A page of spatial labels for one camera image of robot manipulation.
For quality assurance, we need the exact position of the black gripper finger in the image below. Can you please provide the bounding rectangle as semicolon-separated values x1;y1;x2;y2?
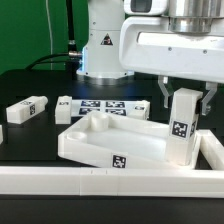
201;82;218;116

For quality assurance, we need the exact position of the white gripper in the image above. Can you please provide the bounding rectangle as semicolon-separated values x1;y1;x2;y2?
119;0;224;108

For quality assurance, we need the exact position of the white desk top tray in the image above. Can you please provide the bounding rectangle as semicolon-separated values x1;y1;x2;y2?
58;111;201;169

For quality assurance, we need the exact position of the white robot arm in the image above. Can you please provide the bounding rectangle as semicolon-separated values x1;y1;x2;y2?
77;0;224;115

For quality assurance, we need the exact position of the white front fence bar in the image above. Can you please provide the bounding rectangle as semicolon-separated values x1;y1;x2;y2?
0;129;224;199

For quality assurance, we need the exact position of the black cable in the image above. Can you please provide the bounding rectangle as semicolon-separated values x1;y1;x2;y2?
25;0;83;71

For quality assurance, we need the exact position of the white marker base plate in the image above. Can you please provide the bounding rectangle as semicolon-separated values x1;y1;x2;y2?
55;96;150;124

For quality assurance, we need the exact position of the white cable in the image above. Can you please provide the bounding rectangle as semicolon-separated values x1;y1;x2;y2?
45;0;54;71

